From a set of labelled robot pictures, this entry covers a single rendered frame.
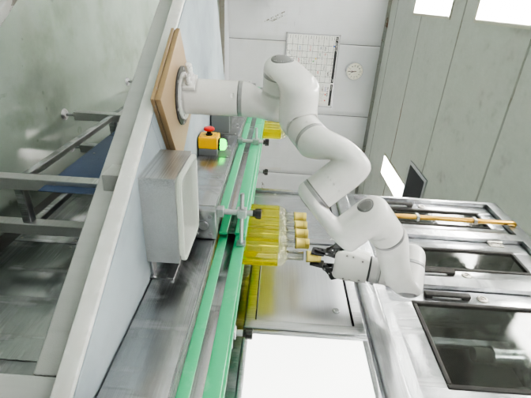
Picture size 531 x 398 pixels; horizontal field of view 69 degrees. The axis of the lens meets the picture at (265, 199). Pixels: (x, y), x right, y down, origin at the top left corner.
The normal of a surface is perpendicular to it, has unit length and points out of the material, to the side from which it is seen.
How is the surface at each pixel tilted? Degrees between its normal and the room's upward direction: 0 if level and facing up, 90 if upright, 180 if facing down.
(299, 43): 90
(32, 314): 90
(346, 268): 108
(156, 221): 90
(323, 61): 90
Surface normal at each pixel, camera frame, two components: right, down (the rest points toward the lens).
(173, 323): 0.05, -0.88
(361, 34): -0.04, 0.47
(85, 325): 0.02, -0.50
